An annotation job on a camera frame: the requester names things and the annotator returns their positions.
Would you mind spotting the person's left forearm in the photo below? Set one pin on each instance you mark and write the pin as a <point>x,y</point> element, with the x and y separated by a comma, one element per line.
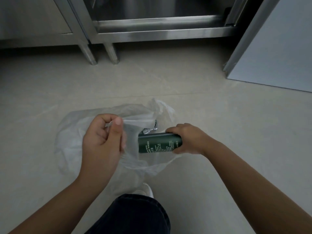
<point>52,207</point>

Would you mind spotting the person's left thumb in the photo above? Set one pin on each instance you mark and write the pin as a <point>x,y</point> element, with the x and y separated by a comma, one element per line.
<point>116,136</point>

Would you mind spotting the translucent white plastic bag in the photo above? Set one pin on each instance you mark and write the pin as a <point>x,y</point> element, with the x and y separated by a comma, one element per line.
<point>70,141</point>

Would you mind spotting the grey cabinet door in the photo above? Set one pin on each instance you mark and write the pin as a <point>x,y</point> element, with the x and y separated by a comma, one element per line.
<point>270,43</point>

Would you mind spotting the person's left hand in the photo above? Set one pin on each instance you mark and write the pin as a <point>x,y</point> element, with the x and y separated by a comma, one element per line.
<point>101,148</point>

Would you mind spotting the person's right thumb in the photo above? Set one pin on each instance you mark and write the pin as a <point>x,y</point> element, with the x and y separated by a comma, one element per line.
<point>173,130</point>

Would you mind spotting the person's right forearm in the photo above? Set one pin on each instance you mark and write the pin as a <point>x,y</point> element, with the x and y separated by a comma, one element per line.
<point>256,187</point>

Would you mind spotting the person's white shoe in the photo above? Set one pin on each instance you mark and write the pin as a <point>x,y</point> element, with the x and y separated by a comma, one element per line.
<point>146,190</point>

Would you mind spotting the dark green pump bottle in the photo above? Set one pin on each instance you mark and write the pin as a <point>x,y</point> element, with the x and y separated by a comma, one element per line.
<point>158,143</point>

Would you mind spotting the person's dark trouser leg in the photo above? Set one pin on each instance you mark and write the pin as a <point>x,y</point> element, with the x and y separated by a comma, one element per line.
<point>132,215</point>

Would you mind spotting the stainless steel cabinet with door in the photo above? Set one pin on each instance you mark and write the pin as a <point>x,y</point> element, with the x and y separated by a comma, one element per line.
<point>34,19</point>

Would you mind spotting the person's right hand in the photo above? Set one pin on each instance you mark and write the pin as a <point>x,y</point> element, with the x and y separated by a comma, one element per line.
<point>192,141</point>

